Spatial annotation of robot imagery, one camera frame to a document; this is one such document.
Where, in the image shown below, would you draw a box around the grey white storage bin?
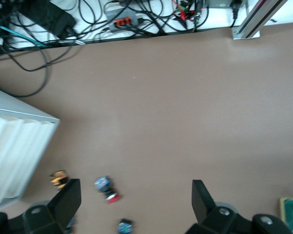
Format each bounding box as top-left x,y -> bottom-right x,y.
0,85 -> 61,208

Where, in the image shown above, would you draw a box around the red push button blue block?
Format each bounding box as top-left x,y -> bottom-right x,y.
94,175 -> 122,205

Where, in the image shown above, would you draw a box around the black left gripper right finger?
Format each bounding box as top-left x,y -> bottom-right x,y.
185,179 -> 293,234

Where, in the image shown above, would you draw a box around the aluminium frame profile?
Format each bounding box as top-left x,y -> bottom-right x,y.
231,0 -> 289,40

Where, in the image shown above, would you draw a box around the green relay module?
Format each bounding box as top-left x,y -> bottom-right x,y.
279,196 -> 293,234

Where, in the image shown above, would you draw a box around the circuit board red clips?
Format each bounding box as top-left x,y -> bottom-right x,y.
171,0 -> 209,26

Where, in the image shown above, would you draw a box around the teal cable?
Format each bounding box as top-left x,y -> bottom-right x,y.
0,21 -> 47,48

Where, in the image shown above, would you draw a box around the black switch orange block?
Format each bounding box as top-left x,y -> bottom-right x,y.
49,170 -> 70,190

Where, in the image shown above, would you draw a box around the thin black cable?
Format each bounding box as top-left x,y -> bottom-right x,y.
0,43 -> 74,73

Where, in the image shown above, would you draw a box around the black switch blue block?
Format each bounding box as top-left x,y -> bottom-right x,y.
117,218 -> 134,234

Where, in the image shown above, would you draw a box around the black power plug cable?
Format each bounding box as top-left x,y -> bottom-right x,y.
229,0 -> 243,28

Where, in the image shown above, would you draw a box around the thick black cable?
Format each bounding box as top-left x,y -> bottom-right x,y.
0,46 -> 52,98

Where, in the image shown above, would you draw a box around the grey hub orange ports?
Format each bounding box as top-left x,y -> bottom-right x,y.
104,1 -> 144,34

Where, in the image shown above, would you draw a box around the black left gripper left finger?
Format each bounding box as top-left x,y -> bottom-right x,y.
0,178 -> 82,234

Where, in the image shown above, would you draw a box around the black power adapter brick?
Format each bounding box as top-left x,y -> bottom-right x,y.
19,0 -> 77,40

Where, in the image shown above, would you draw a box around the grey device box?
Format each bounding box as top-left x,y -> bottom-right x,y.
207,0 -> 248,9

